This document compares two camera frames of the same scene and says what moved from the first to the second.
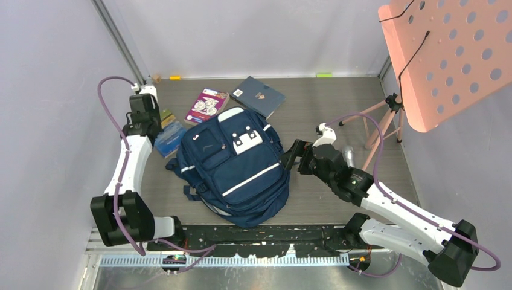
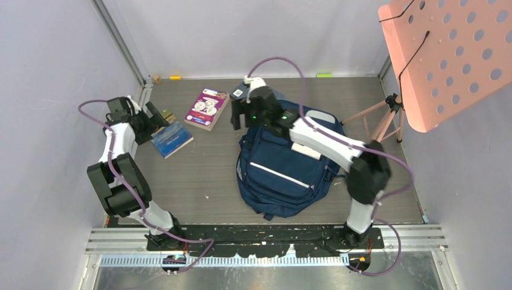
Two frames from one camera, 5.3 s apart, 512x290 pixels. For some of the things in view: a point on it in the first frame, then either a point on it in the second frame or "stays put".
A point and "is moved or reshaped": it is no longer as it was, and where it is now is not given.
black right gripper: (290, 156) to (238, 107)
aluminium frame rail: (130, 60) stays put
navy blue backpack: (236, 167) is moved or reshaped
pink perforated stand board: (448, 54) stays put
